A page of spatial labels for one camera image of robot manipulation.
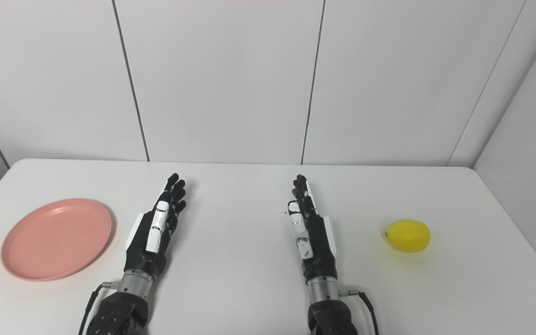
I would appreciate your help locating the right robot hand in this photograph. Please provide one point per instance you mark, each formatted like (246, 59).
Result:
(314, 237)

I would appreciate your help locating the yellow lemon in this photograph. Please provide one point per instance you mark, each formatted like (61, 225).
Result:
(408, 235)

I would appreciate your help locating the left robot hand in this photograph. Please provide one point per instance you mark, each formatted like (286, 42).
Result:
(149, 237)

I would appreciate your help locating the pink plate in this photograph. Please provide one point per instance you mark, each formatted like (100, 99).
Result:
(56, 239)

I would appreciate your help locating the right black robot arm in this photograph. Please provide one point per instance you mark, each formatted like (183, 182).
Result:
(326, 307)

